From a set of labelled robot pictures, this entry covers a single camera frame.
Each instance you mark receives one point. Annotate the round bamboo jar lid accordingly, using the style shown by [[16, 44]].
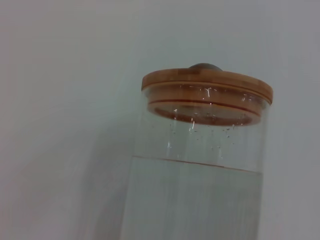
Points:
[[205, 82]]

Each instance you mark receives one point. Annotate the glass water dispenser jar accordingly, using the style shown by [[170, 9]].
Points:
[[195, 190]]

